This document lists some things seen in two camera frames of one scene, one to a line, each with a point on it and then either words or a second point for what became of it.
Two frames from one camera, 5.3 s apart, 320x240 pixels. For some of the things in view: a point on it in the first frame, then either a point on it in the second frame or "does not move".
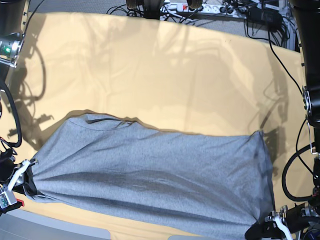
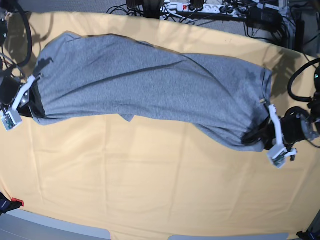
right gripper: x=283 y=222 to x=290 y=131
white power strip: x=205 y=8 does not move
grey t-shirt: x=130 y=182 to x=87 y=75
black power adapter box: x=261 y=15 does not move
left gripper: x=16 y=175 to x=14 y=94
